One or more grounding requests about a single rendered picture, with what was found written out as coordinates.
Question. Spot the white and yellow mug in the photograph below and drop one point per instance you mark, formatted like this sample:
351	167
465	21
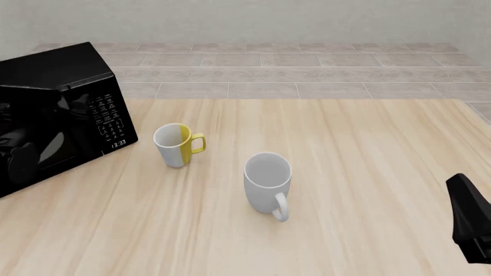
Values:
177	149

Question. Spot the plain white mug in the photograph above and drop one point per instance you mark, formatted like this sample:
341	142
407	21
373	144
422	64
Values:
265	184

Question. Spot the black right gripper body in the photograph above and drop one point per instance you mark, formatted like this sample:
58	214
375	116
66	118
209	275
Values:
481	250

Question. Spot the black microwave oven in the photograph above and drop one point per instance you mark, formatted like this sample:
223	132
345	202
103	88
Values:
46	115

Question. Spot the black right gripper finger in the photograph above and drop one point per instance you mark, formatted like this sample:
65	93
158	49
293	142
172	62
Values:
468	207

